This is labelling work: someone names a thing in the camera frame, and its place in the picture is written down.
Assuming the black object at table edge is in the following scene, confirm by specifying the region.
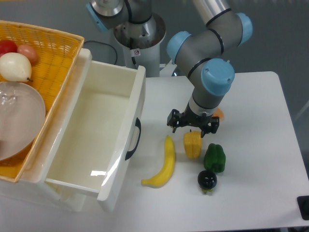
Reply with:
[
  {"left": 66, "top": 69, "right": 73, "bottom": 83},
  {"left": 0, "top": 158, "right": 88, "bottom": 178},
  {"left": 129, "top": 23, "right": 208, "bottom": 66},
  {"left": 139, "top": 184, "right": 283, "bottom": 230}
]
[{"left": 297, "top": 195, "right": 309, "bottom": 220}]

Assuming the yellow woven basket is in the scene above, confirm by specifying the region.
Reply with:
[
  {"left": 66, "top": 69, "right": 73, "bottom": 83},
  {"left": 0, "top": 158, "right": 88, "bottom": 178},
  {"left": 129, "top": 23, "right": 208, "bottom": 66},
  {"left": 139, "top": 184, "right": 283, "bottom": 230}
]
[{"left": 0, "top": 20, "right": 84, "bottom": 183}]

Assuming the green pepper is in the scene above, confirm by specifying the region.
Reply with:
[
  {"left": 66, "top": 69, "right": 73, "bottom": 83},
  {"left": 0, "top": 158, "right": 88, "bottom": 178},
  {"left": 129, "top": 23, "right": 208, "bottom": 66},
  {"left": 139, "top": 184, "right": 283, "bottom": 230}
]
[{"left": 203, "top": 143, "right": 226, "bottom": 173}]

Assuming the white open drawer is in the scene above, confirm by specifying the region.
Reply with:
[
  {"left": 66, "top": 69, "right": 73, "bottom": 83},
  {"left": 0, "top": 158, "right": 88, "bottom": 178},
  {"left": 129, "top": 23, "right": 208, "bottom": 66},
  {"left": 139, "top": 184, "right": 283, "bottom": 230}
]
[{"left": 48, "top": 61, "right": 146, "bottom": 212}]

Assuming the white drawer cabinet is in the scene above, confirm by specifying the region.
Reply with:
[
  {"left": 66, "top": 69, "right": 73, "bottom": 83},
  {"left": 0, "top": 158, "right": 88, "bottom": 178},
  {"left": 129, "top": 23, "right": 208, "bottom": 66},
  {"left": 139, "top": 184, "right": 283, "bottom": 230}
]
[{"left": 0, "top": 48, "right": 92, "bottom": 211}]

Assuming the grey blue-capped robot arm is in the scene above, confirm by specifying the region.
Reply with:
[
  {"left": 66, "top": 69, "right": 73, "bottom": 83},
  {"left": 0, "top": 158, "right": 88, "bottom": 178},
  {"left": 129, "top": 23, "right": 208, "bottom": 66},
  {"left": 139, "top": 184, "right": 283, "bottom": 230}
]
[{"left": 86, "top": 0, "right": 253, "bottom": 136}]

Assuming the dark purple eggplant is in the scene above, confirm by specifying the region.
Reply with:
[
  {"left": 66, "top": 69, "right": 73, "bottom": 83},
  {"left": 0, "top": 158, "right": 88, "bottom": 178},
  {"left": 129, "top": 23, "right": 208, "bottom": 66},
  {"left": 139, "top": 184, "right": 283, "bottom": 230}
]
[{"left": 197, "top": 170, "right": 217, "bottom": 194}]

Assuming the black cable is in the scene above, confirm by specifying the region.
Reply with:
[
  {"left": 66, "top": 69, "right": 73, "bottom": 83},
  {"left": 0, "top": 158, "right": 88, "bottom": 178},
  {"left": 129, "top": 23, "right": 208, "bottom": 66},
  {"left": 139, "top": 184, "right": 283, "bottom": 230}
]
[{"left": 83, "top": 40, "right": 118, "bottom": 65}]

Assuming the beige plate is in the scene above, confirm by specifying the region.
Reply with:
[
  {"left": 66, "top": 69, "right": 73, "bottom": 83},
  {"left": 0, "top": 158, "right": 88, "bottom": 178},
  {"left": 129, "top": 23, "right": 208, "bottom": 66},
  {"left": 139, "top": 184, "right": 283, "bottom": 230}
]
[{"left": 0, "top": 82, "right": 45, "bottom": 160}]

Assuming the yellow pepper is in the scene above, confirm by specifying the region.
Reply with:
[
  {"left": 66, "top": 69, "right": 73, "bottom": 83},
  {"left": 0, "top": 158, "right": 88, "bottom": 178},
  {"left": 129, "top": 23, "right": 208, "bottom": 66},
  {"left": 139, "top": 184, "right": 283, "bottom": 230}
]
[{"left": 183, "top": 131, "right": 202, "bottom": 159}]

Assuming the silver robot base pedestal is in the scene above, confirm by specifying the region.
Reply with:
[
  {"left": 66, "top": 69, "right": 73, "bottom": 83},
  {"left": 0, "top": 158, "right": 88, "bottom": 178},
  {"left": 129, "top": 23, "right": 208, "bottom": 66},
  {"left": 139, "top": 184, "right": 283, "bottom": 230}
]
[{"left": 113, "top": 13, "right": 166, "bottom": 77}]

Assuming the orange fruit piece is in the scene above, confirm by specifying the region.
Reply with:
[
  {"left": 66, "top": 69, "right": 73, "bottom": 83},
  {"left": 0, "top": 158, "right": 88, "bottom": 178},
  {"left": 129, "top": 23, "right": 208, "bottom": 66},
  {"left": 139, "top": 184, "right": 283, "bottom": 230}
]
[{"left": 212, "top": 107, "right": 225, "bottom": 121}]

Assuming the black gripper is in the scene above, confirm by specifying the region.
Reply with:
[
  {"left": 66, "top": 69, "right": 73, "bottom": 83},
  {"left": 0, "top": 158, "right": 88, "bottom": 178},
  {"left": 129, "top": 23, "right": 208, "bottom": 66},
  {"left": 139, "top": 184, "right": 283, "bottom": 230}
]
[{"left": 167, "top": 109, "right": 220, "bottom": 138}]

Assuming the red apple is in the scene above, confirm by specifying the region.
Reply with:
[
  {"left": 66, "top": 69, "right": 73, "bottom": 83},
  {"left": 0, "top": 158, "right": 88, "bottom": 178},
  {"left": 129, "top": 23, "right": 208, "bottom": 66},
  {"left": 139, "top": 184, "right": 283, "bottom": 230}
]
[{"left": 0, "top": 40, "right": 17, "bottom": 57}]

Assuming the pink peach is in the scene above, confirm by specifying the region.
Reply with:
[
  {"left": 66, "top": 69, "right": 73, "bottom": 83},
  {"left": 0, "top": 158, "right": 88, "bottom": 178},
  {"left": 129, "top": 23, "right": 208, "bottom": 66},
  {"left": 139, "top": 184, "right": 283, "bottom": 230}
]
[{"left": 17, "top": 44, "right": 39, "bottom": 65}]

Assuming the yellow banana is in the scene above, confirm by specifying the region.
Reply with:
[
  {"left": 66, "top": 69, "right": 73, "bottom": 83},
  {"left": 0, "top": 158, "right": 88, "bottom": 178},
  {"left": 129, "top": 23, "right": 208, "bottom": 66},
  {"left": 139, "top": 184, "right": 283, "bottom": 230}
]
[{"left": 141, "top": 136, "right": 176, "bottom": 188}]

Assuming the white pear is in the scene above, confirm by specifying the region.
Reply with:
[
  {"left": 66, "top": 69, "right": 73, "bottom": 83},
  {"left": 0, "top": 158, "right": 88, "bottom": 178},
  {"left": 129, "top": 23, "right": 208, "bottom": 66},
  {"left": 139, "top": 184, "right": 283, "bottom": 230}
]
[{"left": 0, "top": 53, "right": 32, "bottom": 82}]

